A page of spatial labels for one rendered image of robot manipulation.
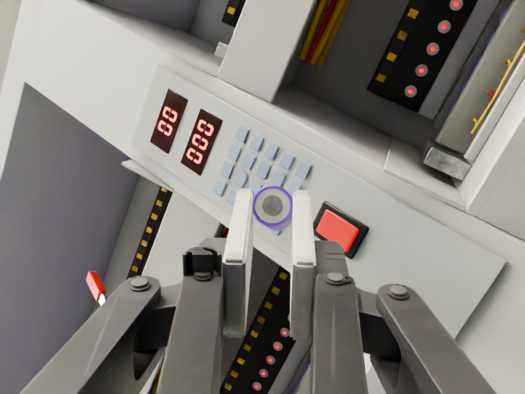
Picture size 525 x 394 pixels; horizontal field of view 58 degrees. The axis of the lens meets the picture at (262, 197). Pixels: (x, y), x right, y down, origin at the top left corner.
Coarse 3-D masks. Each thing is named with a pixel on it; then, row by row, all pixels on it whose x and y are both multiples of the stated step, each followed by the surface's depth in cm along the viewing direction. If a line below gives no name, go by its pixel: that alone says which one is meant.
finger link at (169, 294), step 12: (204, 240) 18; (216, 240) 18; (168, 288) 15; (168, 300) 14; (156, 312) 14; (168, 312) 14; (144, 324) 14; (156, 324) 14; (168, 324) 14; (144, 336) 14; (156, 336) 14; (168, 336) 14; (132, 348) 14; (144, 348) 14; (156, 348) 14
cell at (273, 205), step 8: (264, 192) 21; (272, 192) 21; (280, 192) 21; (256, 200) 21; (264, 200) 21; (272, 200) 21; (280, 200) 21; (288, 200) 21; (256, 208) 21; (264, 208) 21; (272, 208) 21; (280, 208) 21; (288, 208) 21; (256, 216) 21; (264, 216) 21; (272, 216) 21; (280, 216) 21; (288, 216) 21; (264, 224) 21; (272, 224) 21; (280, 224) 21; (288, 224) 26
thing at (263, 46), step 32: (256, 0) 33; (288, 0) 32; (320, 0) 42; (256, 32) 33; (288, 32) 33; (320, 32) 42; (192, 64) 35; (224, 64) 34; (256, 64) 34; (288, 64) 33; (320, 64) 48; (256, 96) 34
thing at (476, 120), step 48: (432, 0) 42; (480, 0) 41; (432, 48) 43; (480, 48) 39; (384, 96) 45; (432, 96) 43; (480, 96) 32; (432, 144) 33; (480, 144) 30; (432, 192) 27; (480, 192) 26
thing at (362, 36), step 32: (224, 0) 58; (352, 0) 49; (384, 0) 48; (192, 32) 61; (224, 32) 58; (352, 32) 50; (384, 32) 48; (352, 64) 50; (320, 96) 52; (352, 96) 50; (384, 128) 49; (416, 128) 47; (128, 224) 69; (128, 256) 70; (256, 256) 58; (256, 288) 58; (224, 352) 62
